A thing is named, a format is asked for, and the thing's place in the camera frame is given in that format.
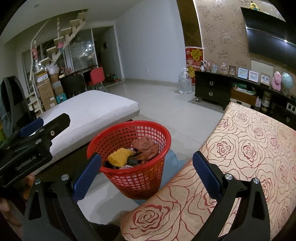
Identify pink plush toy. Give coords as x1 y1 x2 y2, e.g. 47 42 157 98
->
271 71 282 91

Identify red plastic mesh basket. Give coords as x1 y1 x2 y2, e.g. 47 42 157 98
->
87 120 171 200

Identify yellow plush on television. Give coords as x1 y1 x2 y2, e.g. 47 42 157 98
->
250 1 260 11

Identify black tv cabinet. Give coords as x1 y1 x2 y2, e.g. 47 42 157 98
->
195 71 295 130

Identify rose pattern tablecloth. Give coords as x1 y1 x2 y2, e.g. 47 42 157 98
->
120 103 295 240

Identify black office chair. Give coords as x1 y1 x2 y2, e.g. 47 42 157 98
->
1 76 32 138

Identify light blue globe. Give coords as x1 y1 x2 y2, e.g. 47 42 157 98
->
281 72 293 90

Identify yellow foam fruit net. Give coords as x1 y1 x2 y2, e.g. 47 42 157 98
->
107 148 134 168

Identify blue framed picture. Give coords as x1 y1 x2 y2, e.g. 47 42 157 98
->
237 68 248 79

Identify person left hand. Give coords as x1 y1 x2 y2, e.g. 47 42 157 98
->
1 173 35 229

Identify brown paper bag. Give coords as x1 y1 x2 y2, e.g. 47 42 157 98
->
127 137 159 166

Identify red chair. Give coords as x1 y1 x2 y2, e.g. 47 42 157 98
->
87 67 108 92

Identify wooden staircase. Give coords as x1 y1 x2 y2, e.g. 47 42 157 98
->
27 9 88 113

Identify large clear water jug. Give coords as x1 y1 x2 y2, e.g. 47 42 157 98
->
178 68 192 94

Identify light blue floor mat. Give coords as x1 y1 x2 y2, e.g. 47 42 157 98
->
134 149 179 205

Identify wall mounted black television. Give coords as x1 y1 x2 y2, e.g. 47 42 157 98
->
241 7 295 70

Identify red yellow festive poster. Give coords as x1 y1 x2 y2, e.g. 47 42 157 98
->
185 47 204 84

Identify white cushioned sofa seat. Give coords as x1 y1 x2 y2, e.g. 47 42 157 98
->
32 90 141 174

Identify stacked cardboard boxes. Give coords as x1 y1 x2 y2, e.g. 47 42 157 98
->
35 71 67 110

